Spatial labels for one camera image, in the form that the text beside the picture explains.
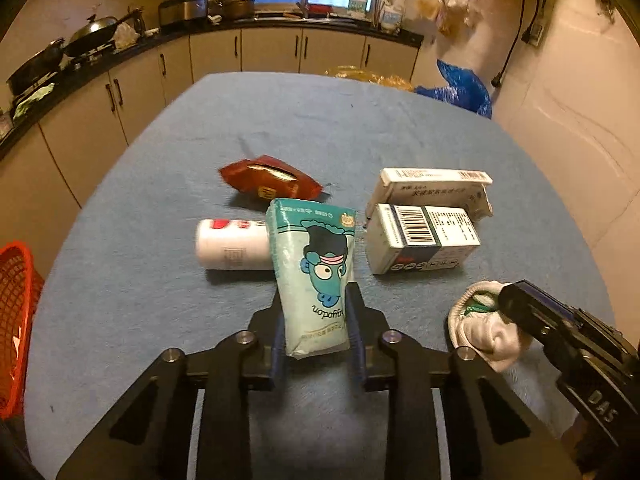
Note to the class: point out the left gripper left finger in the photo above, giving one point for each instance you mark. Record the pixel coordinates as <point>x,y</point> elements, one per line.
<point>277,340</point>

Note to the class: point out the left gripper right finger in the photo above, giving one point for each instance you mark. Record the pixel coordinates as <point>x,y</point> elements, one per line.
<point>354,305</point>

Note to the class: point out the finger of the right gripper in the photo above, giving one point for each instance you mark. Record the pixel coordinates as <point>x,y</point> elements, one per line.
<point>533,310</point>

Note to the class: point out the white sock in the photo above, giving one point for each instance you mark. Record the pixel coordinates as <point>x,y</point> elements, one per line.
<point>476,322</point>

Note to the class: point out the teal cartoon pouch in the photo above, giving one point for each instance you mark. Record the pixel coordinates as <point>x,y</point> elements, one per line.
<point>312,247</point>

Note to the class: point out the white green medicine box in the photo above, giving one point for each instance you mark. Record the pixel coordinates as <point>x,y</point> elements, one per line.
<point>401,238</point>

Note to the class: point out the white spray bottle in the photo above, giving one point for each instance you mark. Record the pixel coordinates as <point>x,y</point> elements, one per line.
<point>233,245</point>

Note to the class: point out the long white medicine box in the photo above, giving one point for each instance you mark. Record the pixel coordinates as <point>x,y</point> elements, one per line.
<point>466,189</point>

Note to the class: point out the red brown snack bag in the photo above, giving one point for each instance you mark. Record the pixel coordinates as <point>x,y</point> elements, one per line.
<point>268,178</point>

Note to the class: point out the blue tablecloth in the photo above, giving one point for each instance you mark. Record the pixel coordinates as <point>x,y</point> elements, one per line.
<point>127,284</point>

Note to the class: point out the blue plastic bag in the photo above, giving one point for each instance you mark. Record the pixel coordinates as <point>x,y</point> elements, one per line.
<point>463,89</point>

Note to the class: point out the yellow plastic bag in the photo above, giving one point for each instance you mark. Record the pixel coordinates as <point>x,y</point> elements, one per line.
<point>354,73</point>

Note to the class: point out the red plastic basket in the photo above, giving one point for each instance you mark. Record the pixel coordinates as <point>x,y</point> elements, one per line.
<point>21,288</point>

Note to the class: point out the detergent bottle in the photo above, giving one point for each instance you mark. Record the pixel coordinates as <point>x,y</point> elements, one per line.
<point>358,9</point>

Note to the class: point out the dark cooking pot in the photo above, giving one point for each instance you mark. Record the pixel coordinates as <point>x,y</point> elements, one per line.
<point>232,10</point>

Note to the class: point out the silver rice cooker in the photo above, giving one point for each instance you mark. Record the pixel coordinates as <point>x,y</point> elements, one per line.
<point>177,13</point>

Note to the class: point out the green rag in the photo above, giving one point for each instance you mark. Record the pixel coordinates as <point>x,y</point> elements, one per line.
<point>26,102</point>

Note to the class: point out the black wok with lid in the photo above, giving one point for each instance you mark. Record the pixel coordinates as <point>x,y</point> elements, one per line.
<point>96,33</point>

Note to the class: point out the black frying pan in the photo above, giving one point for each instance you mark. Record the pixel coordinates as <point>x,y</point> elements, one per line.
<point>46,61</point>

